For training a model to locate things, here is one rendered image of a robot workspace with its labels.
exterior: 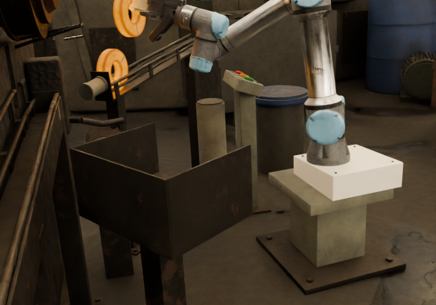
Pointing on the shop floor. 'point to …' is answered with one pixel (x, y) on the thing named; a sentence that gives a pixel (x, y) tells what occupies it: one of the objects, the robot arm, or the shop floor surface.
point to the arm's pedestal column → (328, 250)
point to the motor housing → (124, 252)
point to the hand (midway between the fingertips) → (129, 7)
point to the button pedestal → (247, 126)
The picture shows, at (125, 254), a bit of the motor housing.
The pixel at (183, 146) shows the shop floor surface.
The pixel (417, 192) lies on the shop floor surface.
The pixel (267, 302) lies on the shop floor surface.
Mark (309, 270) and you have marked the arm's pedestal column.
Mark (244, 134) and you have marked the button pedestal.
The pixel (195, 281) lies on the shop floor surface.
